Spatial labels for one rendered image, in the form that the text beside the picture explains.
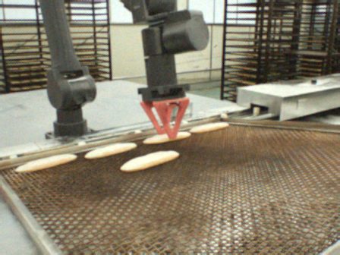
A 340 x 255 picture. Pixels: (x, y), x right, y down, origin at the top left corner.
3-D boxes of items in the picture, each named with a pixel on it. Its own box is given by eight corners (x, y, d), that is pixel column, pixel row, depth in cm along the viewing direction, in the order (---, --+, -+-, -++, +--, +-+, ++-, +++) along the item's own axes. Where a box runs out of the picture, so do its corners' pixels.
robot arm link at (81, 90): (74, 110, 93) (57, 113, 89) (71, 73, 90) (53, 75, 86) (94, 115, 87) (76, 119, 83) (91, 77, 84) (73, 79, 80)
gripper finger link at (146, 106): (172, 132, 69) (168, 87, 68) (190, 136, 63) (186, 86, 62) (143, 138, 66) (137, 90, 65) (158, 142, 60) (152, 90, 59)
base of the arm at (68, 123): (83, 129, 98) (44, 138, 90) (81, 102, 95) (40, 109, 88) (99, 136, 91) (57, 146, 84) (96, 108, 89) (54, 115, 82)
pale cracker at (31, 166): (70, 156, 58) (70, 150, 58) (81, 158, 55) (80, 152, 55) (12, 171, 51) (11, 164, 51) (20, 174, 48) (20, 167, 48)
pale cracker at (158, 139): (184, 133, 68) (184, 128, 68) (194, 136, 65) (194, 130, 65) (140, 143, 64) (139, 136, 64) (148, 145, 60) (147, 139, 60)
